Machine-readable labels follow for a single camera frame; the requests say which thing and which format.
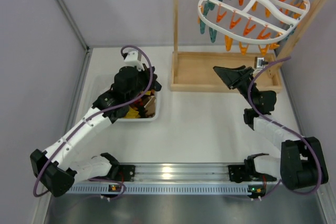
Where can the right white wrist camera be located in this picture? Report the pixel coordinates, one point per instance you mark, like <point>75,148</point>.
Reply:
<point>259,64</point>

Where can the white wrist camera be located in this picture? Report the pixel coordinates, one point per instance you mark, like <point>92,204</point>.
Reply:
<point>259,64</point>
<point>133,59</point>

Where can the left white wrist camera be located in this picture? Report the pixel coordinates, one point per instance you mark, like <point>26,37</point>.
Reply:
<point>133,59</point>

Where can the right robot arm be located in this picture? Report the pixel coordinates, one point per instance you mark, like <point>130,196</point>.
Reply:
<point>301,162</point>

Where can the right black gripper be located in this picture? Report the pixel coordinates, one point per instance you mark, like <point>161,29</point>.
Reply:
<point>241,77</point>

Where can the wooden hanger rack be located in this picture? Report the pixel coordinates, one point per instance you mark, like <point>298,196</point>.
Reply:
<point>192,71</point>

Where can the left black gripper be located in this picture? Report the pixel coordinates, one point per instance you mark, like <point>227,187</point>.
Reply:
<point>151,82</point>

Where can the white plastic basket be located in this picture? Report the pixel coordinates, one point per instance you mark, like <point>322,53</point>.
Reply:
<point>102,83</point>

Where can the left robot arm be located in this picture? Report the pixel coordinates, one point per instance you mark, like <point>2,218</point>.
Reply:
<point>56,167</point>

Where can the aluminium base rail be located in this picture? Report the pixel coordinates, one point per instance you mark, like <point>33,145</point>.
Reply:
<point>180,173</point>

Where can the white round clip hanger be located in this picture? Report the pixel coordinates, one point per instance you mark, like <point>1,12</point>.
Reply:
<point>261,23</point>

